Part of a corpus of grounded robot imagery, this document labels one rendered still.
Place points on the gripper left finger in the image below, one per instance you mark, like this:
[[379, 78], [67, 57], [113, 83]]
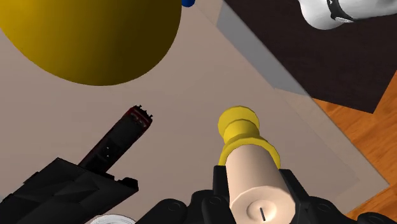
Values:
[[204, 208]]

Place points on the beige bottle with yellow cap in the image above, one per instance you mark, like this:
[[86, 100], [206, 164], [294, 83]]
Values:
[[257, 173]]

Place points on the black angular object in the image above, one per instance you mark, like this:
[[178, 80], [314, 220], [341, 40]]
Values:
[[62, 195]]

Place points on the small blue object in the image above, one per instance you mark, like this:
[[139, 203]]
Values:
[[188, 2]]

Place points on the black and dark red remote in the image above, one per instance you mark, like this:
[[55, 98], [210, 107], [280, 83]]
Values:
[[119, 139]]

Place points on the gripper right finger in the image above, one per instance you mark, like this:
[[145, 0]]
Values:
[[313, 211]]

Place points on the white round object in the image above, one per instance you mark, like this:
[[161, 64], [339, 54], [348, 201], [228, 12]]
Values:
[[113, 219]]

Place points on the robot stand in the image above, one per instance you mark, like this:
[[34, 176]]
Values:
[[325, 56]]

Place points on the large yellow ball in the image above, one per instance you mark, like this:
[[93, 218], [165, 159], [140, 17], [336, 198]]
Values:
[[90, 37]]

